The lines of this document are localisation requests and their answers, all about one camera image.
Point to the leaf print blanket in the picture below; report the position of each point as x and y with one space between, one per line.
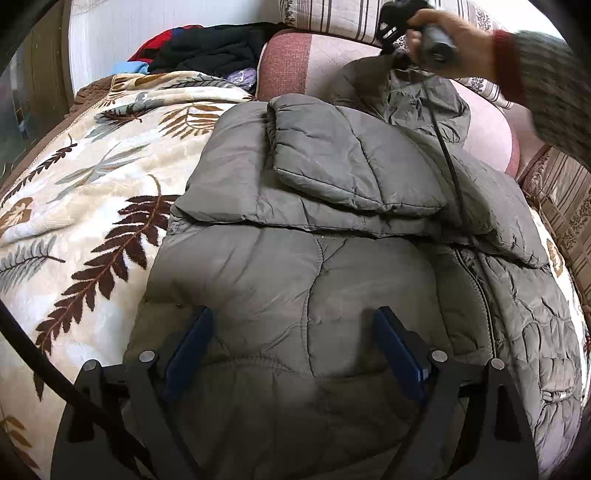
92 194

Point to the striped beige bedding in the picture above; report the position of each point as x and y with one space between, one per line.
568 194

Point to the person's right hand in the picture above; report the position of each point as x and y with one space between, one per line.
475 46

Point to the pink pillow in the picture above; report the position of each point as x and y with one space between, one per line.
295 64

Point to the light blue cloth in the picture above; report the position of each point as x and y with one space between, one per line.
129 68

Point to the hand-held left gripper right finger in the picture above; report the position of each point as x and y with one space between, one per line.
399 350

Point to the red cloth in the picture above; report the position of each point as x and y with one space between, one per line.
147 50

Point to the purple cloth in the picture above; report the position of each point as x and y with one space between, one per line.
242 78

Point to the striped floral cushion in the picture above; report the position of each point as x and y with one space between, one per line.
332 16

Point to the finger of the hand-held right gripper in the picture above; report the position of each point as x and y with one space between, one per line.
390 37

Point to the black clothes pile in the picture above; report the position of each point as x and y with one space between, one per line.
217 46

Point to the wooden bed frame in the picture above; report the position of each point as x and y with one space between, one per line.
46 60

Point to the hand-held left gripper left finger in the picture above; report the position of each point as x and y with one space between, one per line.
190 350

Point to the grey-green puffer jacket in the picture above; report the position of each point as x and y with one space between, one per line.
300 258

